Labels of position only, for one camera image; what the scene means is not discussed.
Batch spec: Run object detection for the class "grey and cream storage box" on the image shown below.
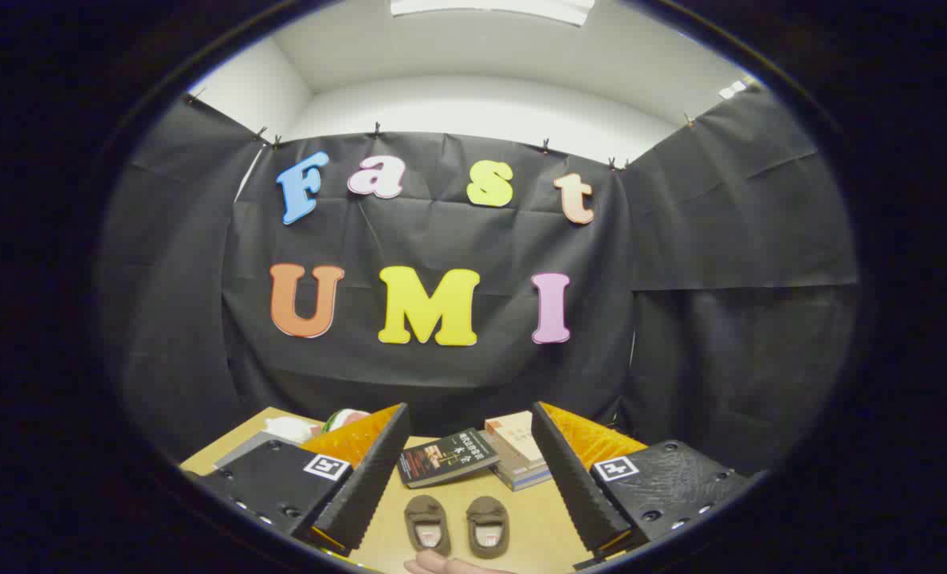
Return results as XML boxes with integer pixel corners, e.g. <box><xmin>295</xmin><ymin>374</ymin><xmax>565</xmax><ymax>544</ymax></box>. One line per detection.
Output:
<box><xmin>214</xmin><ymin>430</ymin><xmax>307</xmax><ymax>471</ymax></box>

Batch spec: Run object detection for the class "white plush toy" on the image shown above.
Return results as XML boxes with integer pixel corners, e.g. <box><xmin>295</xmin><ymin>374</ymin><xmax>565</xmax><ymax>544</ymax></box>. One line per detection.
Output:
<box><xmin>262</xmin><ymin>416</ymin><xmax>319</xmax><ymax>446</ymax></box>

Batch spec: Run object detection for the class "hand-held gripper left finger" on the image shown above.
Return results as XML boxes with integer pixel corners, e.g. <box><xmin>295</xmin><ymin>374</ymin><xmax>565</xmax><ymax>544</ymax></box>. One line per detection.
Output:
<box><xmin>191</xmin><ymin>403</ymin><xmax>411</xmax><ymax>559</ymax></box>

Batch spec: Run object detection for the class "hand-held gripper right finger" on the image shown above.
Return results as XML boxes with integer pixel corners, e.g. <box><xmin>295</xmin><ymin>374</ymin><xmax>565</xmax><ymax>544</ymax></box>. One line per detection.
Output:
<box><xmin>531</xmin><ymin>401</ymin><xmax>761</xmax><ymax>568</ymax></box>

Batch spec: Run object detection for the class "watermelon slice plush toy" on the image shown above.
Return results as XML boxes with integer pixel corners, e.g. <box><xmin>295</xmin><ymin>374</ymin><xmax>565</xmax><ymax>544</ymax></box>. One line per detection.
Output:
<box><xmin>320</xmin><ymin>408</ymin><xmax>371</xmax><ymax>435</ymax></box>

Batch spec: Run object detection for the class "brown fuzzy shoe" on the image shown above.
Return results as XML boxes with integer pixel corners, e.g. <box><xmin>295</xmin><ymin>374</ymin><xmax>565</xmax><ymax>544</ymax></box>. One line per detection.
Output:
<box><xmin>466</xmin><ymin>496</ymin><xmax>511</xmax><ymax>559</ymax></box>
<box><xmin>404</xmin><ymin>494</ymin><xmax>452</xmax><ymax>556</ymax></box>

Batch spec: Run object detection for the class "black paperback book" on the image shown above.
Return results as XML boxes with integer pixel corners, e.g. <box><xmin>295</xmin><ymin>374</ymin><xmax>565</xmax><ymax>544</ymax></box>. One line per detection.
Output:
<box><xmin>398</xmin><ymin>428</ymin><xmax>500</xmax><ymax>489</ymax></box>

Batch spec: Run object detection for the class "blue-edged book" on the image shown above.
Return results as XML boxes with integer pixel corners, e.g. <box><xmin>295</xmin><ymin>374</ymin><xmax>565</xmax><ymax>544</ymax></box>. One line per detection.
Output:
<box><xmin>481</xmin><ymin>434</ymin><xmax>554</xmax><ymax>492</ymax></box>

